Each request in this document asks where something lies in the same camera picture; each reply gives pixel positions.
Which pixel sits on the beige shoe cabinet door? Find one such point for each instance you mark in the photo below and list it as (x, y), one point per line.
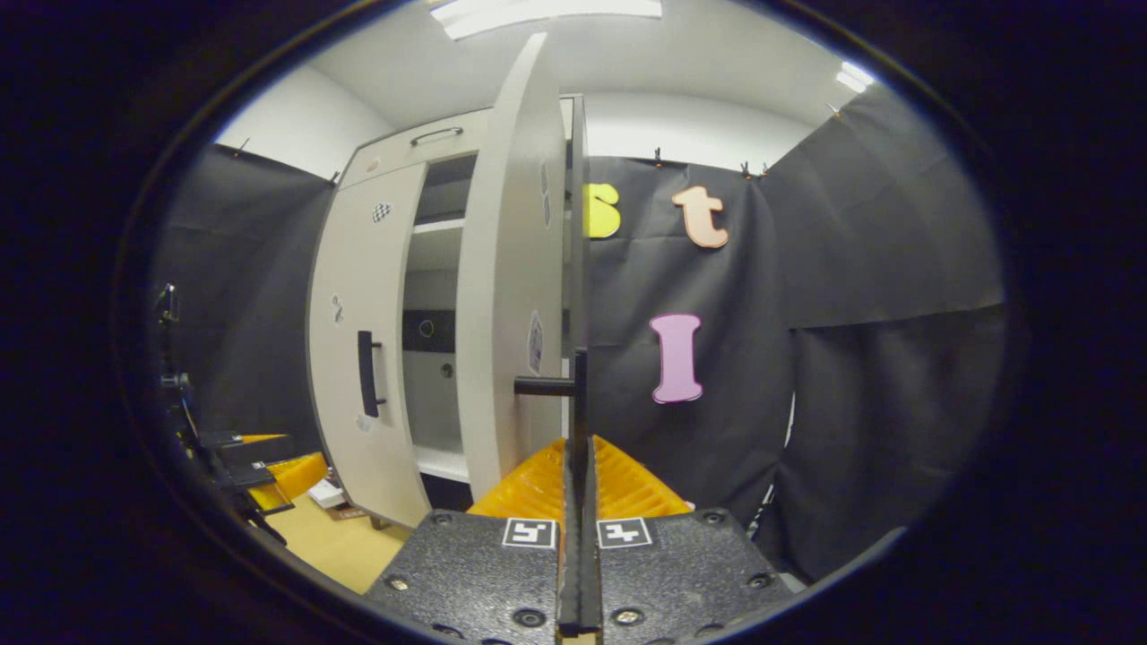
(358, 269)
(493, 269)

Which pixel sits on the large ceiling light panel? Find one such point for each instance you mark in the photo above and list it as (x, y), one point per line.
(538, 13)

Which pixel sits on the small white box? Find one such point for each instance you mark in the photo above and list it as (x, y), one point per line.
(327, 493)

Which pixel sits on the small ceiling light panel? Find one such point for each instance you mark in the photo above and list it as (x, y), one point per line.
(854, 77)

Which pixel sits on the flat brown card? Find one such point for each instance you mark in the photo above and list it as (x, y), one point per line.
(348, 513)

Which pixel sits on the black tripod stand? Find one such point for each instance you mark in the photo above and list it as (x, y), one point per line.
(170, 385)

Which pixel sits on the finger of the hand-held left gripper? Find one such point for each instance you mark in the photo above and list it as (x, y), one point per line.
(260, 450)
(296, 475)

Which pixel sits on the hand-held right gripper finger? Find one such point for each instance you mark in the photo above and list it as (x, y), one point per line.
(568, 555)
(590, 555)

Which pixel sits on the beige double-door shoe cabinet body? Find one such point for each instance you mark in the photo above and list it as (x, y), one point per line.
(394, 154)

